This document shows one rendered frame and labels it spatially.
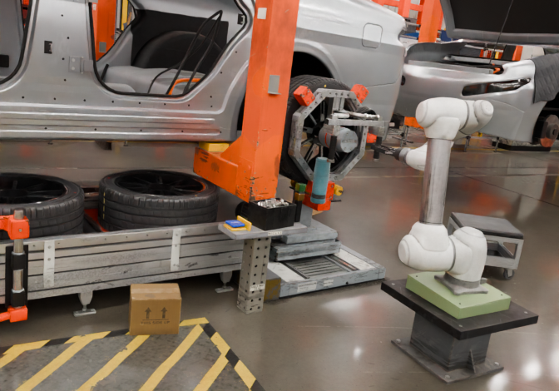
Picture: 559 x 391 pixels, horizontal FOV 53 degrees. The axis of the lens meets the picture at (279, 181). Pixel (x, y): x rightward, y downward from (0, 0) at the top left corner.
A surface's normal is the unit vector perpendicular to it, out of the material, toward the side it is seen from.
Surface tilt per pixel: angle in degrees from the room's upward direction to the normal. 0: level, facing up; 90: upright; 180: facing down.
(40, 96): 93
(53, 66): 91
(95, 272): 90
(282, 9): 90
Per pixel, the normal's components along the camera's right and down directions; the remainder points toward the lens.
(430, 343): -0.86, 0.01
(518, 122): 0.01, 0.37
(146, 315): 0.28, 0.25
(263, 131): 0.56, 0.25
